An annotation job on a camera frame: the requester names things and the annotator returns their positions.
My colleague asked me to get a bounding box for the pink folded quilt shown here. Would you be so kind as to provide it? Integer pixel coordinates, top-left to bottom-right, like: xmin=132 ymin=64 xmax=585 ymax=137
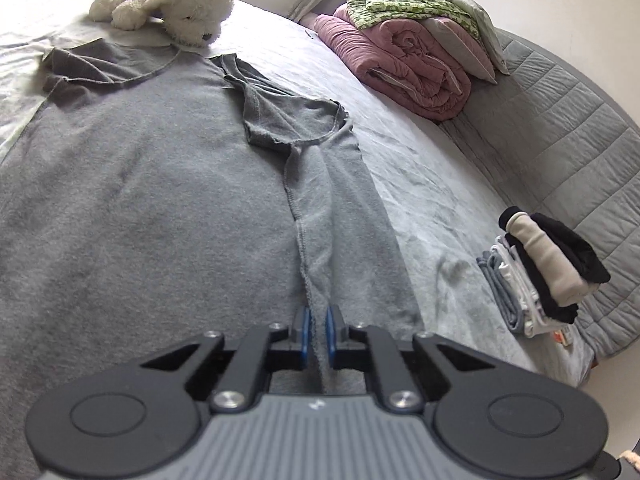
xmin=314 ymin=2 xmax=473 ymax=122

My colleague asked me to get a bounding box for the grey bed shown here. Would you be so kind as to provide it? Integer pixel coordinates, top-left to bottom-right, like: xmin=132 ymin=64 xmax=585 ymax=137
xmin=0 ymin=0 xmax=596 ymax=480

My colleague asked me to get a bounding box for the grey folded garment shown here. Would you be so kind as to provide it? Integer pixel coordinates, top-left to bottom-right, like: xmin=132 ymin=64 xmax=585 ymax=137
xmin=476 ymin=252 xmax=526 ymax=333

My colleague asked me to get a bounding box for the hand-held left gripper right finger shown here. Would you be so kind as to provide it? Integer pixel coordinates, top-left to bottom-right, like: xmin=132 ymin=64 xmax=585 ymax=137
xmin=325 ymin=305 xmax=501 ymax=411

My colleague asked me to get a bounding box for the black fleece folded garment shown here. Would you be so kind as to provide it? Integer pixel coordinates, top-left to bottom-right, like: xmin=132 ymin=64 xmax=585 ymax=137
xmin=500 ymin=206 xmax=612 ymax=283

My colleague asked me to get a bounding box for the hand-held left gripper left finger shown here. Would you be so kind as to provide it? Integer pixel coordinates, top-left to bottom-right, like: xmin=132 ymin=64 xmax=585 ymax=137
xmin=137 ymin=306 xmax=313 ymax=411

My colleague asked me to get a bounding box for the green patterned blanket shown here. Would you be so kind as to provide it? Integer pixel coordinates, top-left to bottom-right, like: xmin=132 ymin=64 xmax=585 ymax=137
xmin=345 ymin=0 xmax=481 ymax=41

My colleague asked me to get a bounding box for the grey quilted headboard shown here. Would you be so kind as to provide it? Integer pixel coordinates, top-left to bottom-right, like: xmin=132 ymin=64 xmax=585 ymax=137
xmin=440 ymin=27 xmax=640 ymax=361

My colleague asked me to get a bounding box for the white plush toy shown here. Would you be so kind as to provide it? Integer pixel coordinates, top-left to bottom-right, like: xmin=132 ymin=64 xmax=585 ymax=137
xmin=89 ymin=0 xmax=236 ymax=48

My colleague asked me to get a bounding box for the grey t-shirt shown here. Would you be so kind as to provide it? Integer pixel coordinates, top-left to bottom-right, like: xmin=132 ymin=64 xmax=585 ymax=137
xmin=0 ymin=39 xmax=426 ymax=461

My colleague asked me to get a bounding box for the grey and pink pillow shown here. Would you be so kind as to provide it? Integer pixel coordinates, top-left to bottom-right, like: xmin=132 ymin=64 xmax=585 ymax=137
xmin=425 ymin=15 xmax=498 ymax=85

